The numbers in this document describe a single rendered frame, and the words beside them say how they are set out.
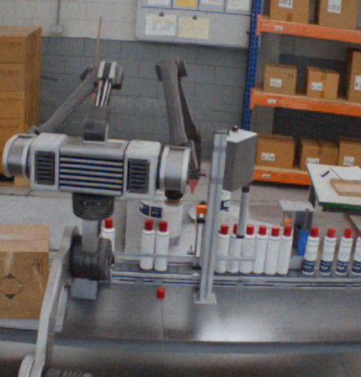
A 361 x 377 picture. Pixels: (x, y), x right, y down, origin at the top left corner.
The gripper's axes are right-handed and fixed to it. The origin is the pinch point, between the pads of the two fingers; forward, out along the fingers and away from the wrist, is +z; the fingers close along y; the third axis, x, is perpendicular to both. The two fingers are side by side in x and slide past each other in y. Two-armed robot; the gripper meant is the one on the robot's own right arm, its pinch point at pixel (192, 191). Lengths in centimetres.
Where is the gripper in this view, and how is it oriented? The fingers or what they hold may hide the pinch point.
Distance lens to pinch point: 282.0
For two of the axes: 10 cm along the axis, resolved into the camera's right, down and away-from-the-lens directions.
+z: -0.6, 9.3, 3.7
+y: -10.0, -0.4, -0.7
